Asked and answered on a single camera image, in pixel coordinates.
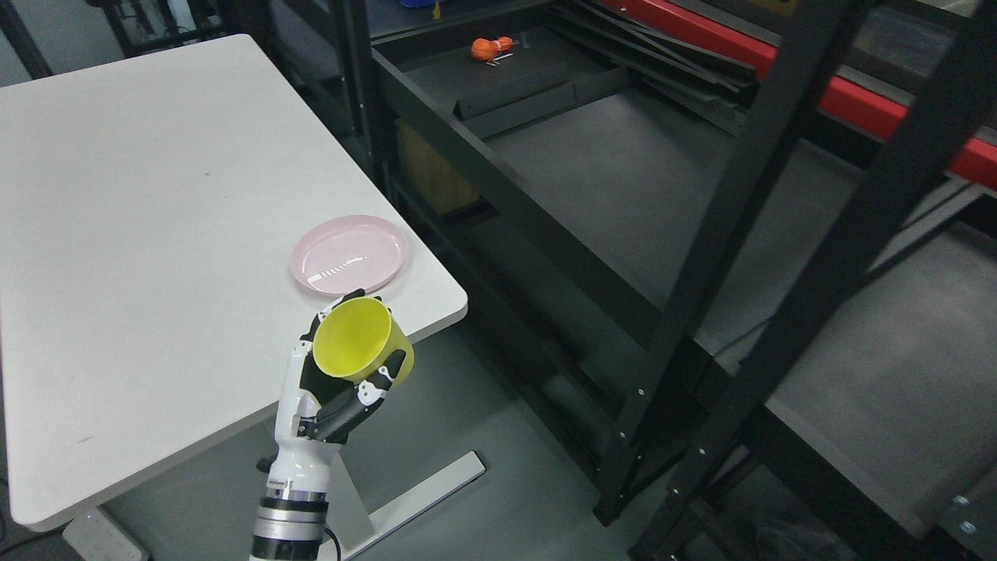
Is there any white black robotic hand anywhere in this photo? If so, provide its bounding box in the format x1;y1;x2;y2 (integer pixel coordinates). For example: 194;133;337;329
257;290;405;495

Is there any yellow plastic cup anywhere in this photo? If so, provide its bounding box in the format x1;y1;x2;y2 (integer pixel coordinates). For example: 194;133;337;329
311;297;414;383

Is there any black metal shelf rack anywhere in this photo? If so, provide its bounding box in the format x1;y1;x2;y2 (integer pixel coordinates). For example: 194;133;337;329
338;1;995;560

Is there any pink plastic plate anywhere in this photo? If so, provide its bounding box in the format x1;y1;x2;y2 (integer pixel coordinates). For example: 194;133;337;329
289;214;409;295

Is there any white power strip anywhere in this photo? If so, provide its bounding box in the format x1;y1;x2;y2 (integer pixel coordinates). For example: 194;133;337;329
62;508;152;560

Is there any white folding table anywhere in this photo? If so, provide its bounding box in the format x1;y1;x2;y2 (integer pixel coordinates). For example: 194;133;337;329
1;34;469;531

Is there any orange toy figure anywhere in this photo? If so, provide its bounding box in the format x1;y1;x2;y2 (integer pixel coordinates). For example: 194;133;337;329
470;36;514;62

